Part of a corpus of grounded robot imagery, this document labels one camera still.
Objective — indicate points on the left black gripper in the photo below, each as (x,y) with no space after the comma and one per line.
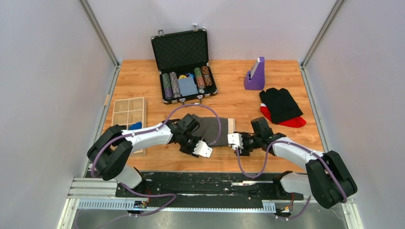
(190,151)

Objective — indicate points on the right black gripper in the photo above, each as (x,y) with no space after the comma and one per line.
(244,152)

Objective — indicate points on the grey underwear white waistband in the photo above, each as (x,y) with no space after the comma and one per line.
(209,127)

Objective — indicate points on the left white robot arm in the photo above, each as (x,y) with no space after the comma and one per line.
(110,153)

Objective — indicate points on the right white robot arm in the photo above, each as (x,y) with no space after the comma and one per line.
(327,179)

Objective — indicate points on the black underwear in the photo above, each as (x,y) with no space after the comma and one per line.
(281,105)

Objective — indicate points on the red underwear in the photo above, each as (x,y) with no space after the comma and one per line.
(296,122)

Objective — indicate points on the blue rolled cloth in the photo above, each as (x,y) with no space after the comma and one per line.
(135,126)

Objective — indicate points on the purple card holder stand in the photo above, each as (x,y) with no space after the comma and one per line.
(255,78)

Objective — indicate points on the wooden compartment tray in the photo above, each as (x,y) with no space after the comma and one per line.
(129,111)

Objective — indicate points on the black poker chip case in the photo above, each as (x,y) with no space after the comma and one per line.
(182,52)

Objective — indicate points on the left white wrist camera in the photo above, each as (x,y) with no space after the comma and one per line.
(202,149)

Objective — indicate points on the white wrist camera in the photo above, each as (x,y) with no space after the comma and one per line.
(235,141)
(202,149)

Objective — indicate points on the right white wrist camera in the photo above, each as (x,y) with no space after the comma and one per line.
(235,141)

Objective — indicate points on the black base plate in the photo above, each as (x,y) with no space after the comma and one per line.
(210,190)

